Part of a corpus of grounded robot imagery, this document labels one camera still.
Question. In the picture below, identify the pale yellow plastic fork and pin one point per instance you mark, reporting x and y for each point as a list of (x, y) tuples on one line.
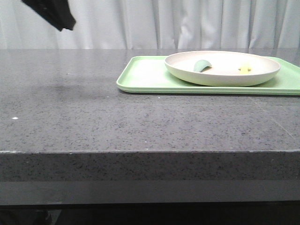
[(245, 69)]

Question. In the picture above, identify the sage green spoon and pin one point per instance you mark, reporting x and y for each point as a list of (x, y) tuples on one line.
[(201, 65)]

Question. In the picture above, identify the white pleated curtain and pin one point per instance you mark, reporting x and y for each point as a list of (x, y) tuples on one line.
[(156, 24)]

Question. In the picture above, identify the white round plate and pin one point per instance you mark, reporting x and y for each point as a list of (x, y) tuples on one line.
[(225, 68)]

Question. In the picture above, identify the light green serving tray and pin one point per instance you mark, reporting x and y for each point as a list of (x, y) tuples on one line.
[(148, 74)]

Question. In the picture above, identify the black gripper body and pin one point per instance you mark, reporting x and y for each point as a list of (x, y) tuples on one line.
[(55, 12)]

